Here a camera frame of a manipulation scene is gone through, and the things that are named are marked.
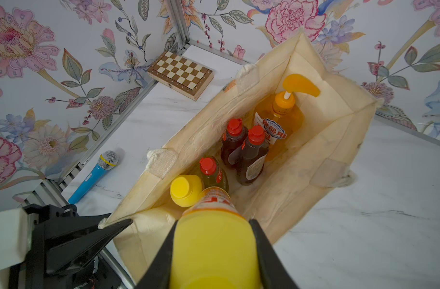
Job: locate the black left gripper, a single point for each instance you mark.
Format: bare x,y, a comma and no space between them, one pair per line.
64,251

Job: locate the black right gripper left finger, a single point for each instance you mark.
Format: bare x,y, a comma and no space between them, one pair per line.
157,275

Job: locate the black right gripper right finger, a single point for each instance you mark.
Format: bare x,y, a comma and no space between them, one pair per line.
273,275

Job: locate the orange bottle yellow cap front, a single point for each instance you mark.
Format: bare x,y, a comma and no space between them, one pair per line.
214,247

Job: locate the orange bottle yellow cap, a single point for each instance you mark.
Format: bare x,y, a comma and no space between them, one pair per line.
214,247
187,190

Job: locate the cream canvas shopping bag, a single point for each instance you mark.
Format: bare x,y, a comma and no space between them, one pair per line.
315,160

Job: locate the red Fairy dish soap bottle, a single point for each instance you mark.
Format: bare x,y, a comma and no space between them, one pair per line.
232,141

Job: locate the large orange pump soap bottle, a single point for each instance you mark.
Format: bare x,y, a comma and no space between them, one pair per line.
279,115

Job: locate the blue tube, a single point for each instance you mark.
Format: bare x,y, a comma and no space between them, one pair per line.
106,161

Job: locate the wooden chess board box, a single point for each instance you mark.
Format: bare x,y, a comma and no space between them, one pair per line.
183,75

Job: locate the aluminium corner post left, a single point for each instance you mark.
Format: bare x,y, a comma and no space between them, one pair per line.
177,16

